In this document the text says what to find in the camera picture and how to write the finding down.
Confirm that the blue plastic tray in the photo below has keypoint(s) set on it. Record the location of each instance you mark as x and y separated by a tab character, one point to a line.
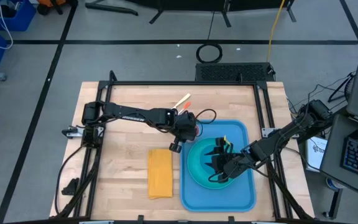
216	199

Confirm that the black aluminium table frame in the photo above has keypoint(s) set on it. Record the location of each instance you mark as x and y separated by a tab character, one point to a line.
179	83

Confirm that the black frame bracket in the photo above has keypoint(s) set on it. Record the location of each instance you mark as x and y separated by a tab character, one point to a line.
72	188

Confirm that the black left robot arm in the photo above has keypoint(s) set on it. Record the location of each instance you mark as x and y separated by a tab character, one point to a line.
126	112

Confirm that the teal green plate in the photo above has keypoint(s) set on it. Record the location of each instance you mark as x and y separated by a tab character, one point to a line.
192	165

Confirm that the orange and black device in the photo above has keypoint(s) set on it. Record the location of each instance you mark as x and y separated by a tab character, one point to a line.
51	3

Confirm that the yellow cloth napkin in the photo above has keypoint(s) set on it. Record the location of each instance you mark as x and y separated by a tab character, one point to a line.
160	174

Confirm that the silver mounting plate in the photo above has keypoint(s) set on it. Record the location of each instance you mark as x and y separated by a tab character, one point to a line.
267	132
78	132

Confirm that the black perforated computer case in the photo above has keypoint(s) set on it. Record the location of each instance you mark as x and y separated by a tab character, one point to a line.
235	72

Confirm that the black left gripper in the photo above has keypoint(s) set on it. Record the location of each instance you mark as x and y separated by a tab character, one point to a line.
186	127

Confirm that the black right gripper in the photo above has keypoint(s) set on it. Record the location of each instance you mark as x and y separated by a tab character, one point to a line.
239	163

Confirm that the black floor stand foot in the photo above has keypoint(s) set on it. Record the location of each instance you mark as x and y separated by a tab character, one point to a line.
110	8

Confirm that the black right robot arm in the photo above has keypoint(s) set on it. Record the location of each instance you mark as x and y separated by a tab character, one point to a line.
291	129

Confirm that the blue white tape roll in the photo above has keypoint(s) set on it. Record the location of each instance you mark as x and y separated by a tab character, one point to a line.
332	184

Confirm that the blue plastic bowl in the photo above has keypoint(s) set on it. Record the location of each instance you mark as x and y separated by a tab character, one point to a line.
201	168

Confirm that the black desk leg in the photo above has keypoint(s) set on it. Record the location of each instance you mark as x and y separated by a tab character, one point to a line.
335	202

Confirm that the grey desk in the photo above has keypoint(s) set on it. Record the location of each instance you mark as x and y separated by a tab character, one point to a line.
332	149

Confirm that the white printed box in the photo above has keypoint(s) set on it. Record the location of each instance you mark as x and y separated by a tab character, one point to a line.
317	152

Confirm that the black partition screen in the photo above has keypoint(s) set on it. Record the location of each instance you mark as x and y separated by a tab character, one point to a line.
197	3

